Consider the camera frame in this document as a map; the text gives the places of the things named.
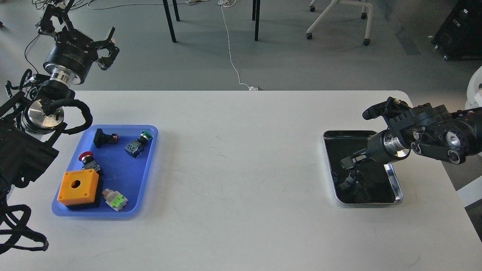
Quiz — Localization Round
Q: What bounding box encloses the orange button enclosure box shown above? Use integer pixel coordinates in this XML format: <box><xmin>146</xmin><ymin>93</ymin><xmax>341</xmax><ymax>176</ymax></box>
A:
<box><xmin>57</xmin><ymin>169</ymin><xmax>103</xmax><ymax>210</ymax></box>

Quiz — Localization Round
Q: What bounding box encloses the black table leg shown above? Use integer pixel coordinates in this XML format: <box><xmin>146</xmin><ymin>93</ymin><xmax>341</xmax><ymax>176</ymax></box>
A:
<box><xmin>252</xmin><ymin>0</ymin><xmax>261</xmax><ymax>42</ymax></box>
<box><xmin>162</xmin><ymin>0</ymin><xmax>180</xmax><ymax>43</ymax></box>

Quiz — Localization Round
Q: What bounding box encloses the white power plug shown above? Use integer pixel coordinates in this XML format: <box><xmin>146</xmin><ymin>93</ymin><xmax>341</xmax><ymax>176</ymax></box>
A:
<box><xmin>249</xmin><ymin>86</ymin><xmax>263</xmax><ymax>91</ymax></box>

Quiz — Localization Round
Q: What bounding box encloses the black equipment case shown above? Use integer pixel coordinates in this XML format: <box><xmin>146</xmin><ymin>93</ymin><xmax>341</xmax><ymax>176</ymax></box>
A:
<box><xmin>432</xmin><ymin>0</ymin><xmax>482</xmax><ymax>61</ymax></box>

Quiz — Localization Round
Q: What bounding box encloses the silver metal tray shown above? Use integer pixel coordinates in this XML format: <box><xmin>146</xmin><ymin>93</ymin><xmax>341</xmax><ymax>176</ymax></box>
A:
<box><xmin>323</xmin><ymin>130</ymin><xmax>404</xmax><ymax>207</ymax></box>

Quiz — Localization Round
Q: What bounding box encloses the red emergency stop button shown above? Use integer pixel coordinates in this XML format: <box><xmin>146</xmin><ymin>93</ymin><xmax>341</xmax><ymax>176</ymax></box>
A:
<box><xmin>78</xmin><ymin>151</ymin><xmax>104</xmax><ymax>176</ymax></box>

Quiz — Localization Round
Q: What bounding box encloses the black table leg right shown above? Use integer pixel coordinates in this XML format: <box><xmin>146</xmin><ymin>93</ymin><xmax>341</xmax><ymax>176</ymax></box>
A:
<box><xmin>252</xmin><ymin>0</ymin><xmax>261</xmax><ymax>42</ymax></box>

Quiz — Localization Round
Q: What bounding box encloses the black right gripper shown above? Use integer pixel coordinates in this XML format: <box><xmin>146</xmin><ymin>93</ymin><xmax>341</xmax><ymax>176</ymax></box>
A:
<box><xmin>336</xmin><ymin>132</ymin><xmax>396</xmax><ymax>193</ymax></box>

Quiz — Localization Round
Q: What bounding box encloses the blue plastic tray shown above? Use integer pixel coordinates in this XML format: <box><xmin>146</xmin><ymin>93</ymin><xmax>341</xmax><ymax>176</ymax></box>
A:
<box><xmin>51</xmin><ymin>125</ymin><xmax>159</xmax><ymax>218</ymax></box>

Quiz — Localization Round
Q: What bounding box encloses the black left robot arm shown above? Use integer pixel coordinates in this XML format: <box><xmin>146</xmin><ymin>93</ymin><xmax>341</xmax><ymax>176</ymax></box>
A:
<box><xmin>0</xmin><ymin>0</ymin><xmax>119</xmax><ymax>253</ymax></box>

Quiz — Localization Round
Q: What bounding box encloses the white rolling chair base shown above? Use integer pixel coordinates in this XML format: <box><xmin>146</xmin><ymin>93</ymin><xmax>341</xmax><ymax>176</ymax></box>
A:
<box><xmin>306</xmin><ymin>0</ymin><xmax>374</xmax><ymax>47</ymax></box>

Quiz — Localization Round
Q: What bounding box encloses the white green contact block switch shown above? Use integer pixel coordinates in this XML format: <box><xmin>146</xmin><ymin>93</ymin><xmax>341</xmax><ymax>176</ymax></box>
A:
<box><xmin>102</xmin><ymin>189</ymin><xmax>128</xmax><ymax>212</ymax></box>

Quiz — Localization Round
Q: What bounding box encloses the green push button switch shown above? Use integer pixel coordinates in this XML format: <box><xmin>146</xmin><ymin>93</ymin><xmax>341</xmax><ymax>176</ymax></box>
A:
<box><xmin>124</xmin><ymin>130</ymin><xmax>153</xmax><ymax>158</ymax></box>

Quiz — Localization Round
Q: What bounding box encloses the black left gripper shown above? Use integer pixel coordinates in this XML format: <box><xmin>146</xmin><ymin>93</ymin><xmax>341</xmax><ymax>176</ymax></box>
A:
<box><xmin>36</xmin><ymin>0</ymin><xmax>120</xmax><ymax>85</ymax></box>

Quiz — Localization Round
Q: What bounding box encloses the white floor cable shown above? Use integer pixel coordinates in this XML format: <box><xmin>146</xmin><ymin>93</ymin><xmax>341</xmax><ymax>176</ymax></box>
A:
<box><xmin>218</xmin><ymin>0</ymin><xmax>252</xmax><ymax>90</ymax></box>

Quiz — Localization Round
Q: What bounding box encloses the black floor cable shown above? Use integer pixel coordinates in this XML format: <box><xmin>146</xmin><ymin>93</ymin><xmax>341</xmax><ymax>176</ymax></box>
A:
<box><xmin>24</xmin><ymin>0</ymin><xmax>95</xmax><ymax>72</ymax></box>

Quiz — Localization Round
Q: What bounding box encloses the black table leg left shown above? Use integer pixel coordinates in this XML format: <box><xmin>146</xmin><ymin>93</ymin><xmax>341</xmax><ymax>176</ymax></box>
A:
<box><xmin>162</xmin><ymin>0</ymin><xmax>180</xmax><ymax>43</ymax></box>

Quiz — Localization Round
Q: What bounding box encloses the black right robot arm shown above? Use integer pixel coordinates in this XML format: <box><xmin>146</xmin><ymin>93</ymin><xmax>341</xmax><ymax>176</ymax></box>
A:
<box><xmin>336</xmin><ymin>97</ymin><xmax>482</xmax><ymax>192</ymax></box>

